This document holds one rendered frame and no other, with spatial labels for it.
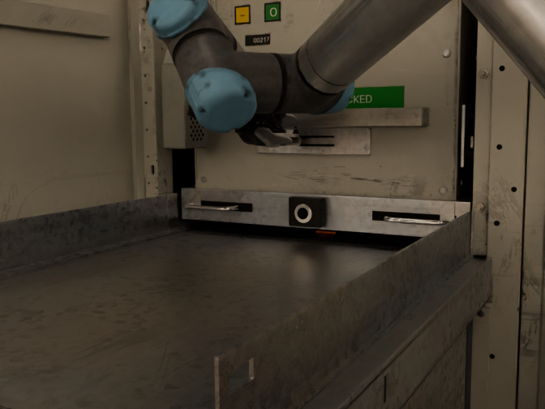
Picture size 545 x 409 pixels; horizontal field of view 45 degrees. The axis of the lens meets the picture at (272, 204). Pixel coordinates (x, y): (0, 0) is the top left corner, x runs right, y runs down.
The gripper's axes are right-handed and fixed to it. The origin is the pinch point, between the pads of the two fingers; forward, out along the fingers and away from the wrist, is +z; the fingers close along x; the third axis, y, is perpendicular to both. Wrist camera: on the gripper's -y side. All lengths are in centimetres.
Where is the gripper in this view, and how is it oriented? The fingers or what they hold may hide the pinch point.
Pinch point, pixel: (273, 139)
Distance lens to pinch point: 111.2
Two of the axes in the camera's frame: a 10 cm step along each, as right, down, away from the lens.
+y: 8.8, 0.5, -4.7
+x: 2.3, -9.2, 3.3
